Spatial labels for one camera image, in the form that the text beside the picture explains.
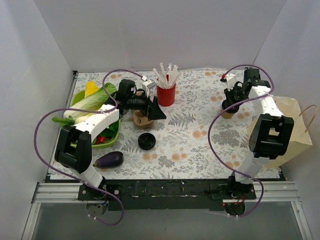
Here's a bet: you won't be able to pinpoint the brown paper coffee cup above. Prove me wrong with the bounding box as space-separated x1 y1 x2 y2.
221 109 237 119

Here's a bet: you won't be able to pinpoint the brown cardboard cup carrier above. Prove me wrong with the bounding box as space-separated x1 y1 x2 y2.
133 110 155 129

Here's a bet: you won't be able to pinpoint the black plastic cup lid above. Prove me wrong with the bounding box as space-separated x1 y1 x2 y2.
221 100 240 114

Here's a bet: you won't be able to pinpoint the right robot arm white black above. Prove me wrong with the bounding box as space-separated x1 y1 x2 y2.
221 68 294 199

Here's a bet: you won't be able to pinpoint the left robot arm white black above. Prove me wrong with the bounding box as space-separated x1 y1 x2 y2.
54 79 167 200

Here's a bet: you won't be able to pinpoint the red cup holder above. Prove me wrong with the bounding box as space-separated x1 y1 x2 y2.
156 84 176 107

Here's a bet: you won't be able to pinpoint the spare black cup lid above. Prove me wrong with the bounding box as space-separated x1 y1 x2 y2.
138 132 156 151

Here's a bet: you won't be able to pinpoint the floral table mat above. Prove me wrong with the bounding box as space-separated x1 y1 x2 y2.
49 69 281 180

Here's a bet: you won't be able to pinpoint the green leafy vegetables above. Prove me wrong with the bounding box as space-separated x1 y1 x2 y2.
52 82 120 143

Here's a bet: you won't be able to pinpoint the brown paper bag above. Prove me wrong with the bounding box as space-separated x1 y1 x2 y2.
242 96 312 172

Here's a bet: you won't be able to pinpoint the red chili pepper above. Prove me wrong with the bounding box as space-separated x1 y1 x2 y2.
95 135 106 145

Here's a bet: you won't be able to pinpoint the purple eggplant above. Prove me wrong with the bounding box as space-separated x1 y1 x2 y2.
93 151 124 169

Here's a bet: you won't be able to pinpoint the green plastic basket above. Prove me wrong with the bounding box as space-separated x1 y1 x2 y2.
70 90 121 149

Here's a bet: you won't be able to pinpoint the white radish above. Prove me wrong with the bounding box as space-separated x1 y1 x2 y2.
63 110 89 122

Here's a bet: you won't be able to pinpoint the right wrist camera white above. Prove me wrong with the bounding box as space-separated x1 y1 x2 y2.
220 73 237 91

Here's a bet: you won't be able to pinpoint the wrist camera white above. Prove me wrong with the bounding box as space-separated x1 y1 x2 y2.
142 79 156 98
220 73 237 91

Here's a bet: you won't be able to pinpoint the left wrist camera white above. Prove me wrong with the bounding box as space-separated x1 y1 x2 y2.
142 79 156 98

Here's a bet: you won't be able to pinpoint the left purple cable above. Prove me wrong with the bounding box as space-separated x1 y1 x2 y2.
33 68 148 227

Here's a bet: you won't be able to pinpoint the purple cable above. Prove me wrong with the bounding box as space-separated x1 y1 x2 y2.
207 64 276 218
33 68 148 227

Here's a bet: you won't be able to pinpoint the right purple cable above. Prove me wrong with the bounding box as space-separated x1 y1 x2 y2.
207 64 276 218

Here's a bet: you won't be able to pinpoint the aluminium frame rail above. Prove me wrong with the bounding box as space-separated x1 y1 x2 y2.
22 181 313 240

